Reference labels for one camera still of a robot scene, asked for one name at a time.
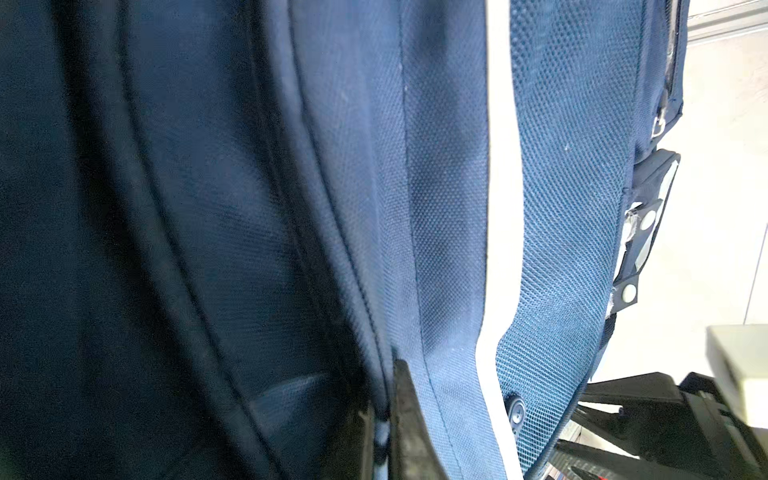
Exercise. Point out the navy blue student backpack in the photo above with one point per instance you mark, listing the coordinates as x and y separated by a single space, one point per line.
223 221

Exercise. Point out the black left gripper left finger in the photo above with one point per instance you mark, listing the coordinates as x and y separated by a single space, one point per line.
351 454

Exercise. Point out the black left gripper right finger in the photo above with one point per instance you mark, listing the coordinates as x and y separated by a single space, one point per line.
411 452

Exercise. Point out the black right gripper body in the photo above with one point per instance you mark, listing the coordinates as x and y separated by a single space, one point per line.
664 431

